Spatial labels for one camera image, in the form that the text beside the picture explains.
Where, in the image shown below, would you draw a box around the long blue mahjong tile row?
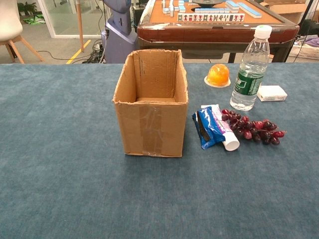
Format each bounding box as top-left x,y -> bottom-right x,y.
237,2 -> 263,18

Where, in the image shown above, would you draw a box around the blue mahjong tile stack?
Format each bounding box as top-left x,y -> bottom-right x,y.
161,0 -> 186,17

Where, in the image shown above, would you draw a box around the blue-backed mahjong tile row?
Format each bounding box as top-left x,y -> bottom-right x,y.
194,7 -> 231,14

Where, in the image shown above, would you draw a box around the large brown cardboard carton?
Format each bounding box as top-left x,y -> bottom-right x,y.
260,0 -> 311,24

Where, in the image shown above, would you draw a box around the transparent water bottle green label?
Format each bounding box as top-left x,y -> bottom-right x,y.
229,24 -> 273,112

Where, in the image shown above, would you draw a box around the orange jelly cup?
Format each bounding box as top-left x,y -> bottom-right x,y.
203,63 -> 231,88

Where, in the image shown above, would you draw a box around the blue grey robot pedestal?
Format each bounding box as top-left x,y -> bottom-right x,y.
101,0 -> 139,64

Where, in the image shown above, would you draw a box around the blue table mat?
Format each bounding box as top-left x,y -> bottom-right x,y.
0,63 -> 319,239

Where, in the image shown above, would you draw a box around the blue snack packet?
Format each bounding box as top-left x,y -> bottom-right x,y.
191,106 -> 226,150

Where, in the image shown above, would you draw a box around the white chair wooden legs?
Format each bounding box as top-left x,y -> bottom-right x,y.
0,0 -> 45,64

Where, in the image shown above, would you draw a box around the purple cloth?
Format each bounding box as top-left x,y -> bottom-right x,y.
304,36 -> 319,48

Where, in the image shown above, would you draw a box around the purple white cream tube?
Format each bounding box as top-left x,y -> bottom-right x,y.
200,104 -> 240,152

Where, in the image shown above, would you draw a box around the red grape bunch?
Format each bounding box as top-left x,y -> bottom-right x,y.
221,109 -> 287,146

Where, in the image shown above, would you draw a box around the brown mahjong table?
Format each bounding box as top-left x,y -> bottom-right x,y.
137,0 -> 300,63

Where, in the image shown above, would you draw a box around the green cloth on floor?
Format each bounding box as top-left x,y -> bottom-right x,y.
23,14 -> 46,25

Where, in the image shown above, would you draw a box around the black tripod stand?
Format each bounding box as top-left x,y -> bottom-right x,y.
293,0 -> 315,63

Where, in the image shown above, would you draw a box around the white plastic basket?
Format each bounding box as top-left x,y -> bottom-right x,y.
289,41 -> 319,60

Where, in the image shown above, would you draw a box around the wooden pole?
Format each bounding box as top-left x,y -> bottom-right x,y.
76,0 -> 85,53

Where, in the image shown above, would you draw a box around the open cardboard box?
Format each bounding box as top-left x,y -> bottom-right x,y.
112,49 -> 189,158

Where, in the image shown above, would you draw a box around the face-up mahjong tile row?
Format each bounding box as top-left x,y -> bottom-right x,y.
177,13 -> 246,22

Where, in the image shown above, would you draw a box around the small white card box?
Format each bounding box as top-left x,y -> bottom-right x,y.
257,85 -> 288,103

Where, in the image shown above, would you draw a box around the potted green plant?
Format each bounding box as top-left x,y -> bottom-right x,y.
17,1 -> 38,16

